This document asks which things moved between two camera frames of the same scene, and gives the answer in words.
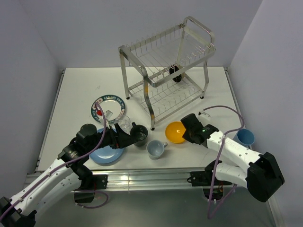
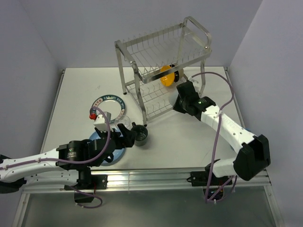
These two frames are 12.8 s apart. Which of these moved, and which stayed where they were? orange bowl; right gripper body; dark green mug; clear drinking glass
Moved: orange bowl; right gripper body
Stayed: clear drinking glass; dark green mug
